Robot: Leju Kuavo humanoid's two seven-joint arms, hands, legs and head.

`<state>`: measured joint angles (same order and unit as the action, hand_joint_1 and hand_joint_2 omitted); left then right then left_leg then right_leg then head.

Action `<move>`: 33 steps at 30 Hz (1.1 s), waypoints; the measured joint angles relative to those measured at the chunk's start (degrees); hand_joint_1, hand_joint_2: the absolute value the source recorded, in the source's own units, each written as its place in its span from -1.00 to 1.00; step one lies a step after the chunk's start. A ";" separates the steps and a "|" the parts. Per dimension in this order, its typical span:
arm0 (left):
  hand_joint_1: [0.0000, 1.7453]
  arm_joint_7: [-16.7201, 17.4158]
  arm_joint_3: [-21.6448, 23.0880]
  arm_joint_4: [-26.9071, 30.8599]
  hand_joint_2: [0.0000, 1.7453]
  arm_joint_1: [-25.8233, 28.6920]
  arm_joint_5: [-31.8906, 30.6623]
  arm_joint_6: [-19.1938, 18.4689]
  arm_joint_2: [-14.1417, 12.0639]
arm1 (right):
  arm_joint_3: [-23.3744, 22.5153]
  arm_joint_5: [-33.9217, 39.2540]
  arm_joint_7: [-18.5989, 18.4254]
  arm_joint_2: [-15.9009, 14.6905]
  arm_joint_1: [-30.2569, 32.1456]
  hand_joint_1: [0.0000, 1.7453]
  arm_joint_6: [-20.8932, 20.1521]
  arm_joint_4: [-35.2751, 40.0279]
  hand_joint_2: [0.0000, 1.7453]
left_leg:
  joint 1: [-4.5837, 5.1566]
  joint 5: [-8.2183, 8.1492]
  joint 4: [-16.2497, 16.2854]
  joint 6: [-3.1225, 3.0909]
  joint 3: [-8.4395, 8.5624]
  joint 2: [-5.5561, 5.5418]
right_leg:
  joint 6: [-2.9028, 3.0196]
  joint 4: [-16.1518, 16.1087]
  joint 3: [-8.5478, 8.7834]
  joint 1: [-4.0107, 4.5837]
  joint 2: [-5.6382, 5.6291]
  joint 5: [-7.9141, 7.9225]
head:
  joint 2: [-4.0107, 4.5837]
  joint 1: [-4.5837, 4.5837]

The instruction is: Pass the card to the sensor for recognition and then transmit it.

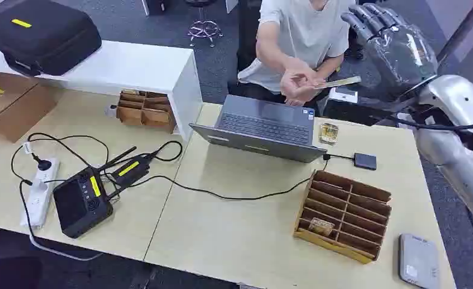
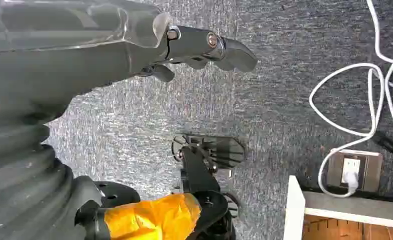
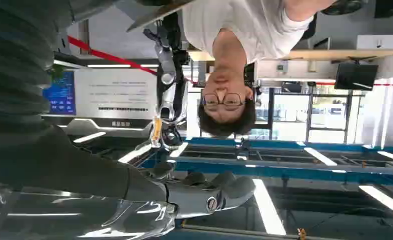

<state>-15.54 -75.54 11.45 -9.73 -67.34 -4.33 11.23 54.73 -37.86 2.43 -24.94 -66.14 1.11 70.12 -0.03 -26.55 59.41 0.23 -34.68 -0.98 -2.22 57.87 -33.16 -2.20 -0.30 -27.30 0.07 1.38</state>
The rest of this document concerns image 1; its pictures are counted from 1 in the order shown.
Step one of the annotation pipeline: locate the chrome stool base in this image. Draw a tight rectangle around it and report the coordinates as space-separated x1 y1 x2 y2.
187 0 224 49

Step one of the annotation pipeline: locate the black antenna rod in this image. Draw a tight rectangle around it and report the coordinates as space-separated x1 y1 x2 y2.
96 145 138 173

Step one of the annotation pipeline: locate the small wooden compartment box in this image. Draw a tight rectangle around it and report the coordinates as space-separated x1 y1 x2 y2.
116 89 178 135

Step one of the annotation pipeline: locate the pale card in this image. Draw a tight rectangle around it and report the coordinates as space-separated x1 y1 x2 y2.
314 75 362 90

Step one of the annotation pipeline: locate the small white box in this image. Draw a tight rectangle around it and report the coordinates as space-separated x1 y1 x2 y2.
327 86 359 105

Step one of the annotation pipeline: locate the small black hub box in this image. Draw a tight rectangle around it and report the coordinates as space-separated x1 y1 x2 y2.
353 152 378 172

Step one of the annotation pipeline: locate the looped black plug cable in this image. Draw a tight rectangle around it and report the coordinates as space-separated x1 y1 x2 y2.
10 132 111 187

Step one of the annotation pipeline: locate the brown cardboard box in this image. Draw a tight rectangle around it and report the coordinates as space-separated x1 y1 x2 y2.
0 70 61 144

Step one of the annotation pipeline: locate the slotted wooden card box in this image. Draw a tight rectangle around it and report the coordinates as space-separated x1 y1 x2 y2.
292 170 393 266

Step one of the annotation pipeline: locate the black carry case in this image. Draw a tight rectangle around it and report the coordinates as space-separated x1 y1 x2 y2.
0 0 103 77

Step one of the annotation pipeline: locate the grey flat tablet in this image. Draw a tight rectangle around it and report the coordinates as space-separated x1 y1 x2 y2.
398 233 441 289

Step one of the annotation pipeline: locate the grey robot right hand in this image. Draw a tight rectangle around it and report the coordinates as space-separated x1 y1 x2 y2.
341 3 439 101

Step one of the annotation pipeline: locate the black router box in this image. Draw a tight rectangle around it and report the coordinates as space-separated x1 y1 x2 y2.
52 167 114 239

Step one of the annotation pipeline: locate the white bench shelf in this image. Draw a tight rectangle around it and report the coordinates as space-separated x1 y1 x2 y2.
0 35 204 143

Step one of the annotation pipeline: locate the black office chair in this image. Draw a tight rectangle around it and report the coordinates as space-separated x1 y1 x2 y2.
227 0 262 96

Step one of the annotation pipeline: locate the grey laptop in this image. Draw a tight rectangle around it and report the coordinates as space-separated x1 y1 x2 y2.
189 94 328 164

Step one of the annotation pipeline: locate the long black power cable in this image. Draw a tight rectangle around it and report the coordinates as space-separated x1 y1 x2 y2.
128 158 330 202

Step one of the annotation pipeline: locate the person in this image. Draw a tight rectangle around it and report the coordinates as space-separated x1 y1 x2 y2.
236 0 357 108

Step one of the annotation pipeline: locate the white power strip cable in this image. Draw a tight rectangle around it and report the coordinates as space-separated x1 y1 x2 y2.
18 180 103 263

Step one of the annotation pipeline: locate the person's right hand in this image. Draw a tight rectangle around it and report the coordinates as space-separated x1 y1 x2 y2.
280 60 321 101

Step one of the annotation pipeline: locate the black power plug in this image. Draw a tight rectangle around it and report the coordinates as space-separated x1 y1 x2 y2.
31 153 53 172

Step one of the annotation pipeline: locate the small stack of cards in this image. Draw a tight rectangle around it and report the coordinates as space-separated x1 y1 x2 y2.
318 122 340 146

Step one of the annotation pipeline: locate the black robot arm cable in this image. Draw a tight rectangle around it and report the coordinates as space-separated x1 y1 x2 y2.
369 113 473 133

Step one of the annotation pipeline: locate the black adapter with yellow label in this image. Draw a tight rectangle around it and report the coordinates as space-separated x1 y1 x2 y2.
110 154 154 189

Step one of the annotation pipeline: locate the person's left hand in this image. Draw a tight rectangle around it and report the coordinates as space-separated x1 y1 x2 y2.
286 85 328 108

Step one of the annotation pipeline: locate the white power strip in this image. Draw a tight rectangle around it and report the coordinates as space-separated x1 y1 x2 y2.
19 157 61 231

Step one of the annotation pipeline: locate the card with printed face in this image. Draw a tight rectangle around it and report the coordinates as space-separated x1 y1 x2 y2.
308 217 336 237

